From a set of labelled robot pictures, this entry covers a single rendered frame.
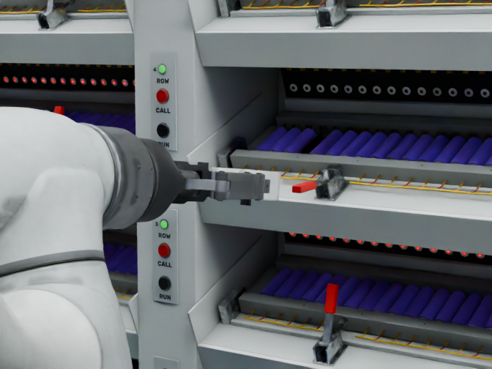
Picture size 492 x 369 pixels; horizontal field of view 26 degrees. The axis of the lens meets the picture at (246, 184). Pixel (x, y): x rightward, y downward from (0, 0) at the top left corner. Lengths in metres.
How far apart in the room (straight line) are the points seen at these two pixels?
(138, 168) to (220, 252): 0.52
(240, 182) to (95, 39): 0.49
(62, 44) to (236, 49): 0.28
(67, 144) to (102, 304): 0.13
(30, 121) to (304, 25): 0.53
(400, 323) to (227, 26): 0.41
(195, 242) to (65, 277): 0.58
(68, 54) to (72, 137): 0.65
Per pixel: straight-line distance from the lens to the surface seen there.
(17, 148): 0.78
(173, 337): 1.39
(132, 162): 0.88
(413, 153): 1.27
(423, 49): 1.18
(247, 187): 1.00
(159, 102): 1.35
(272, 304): 1.37
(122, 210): 0.88
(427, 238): 1.20
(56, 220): 0.78
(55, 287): 0.77
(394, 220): 1.20
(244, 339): 1.36
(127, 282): 1.51
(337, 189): 1.25
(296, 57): 1.25
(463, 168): 1.21
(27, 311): 0.74
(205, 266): 1.37
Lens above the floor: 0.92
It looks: 8 degrees down
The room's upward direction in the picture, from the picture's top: straight up
